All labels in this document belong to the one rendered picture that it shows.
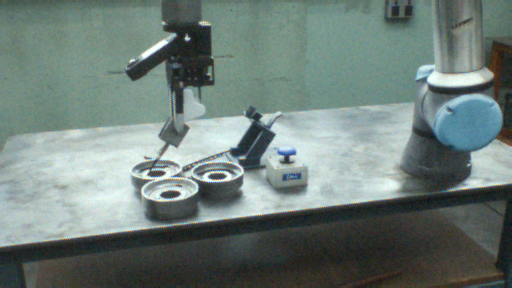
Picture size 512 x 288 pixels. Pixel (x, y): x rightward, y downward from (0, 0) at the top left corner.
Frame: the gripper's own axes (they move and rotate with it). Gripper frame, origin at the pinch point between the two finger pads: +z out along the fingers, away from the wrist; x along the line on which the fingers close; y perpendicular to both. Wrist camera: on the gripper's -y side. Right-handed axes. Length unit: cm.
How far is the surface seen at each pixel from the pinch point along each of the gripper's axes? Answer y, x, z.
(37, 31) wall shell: -33, 160, 4
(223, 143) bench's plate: 15.2, 23.0, 13.3
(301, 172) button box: 24.0, -6.8, 10.0
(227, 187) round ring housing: 8.1, -8.2, 10.6
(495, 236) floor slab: 155, 78, 93
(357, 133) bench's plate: 50, 20, 13
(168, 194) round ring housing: -3.1, -6.5, 11.3
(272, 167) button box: 18.5, -4.5, 9.2
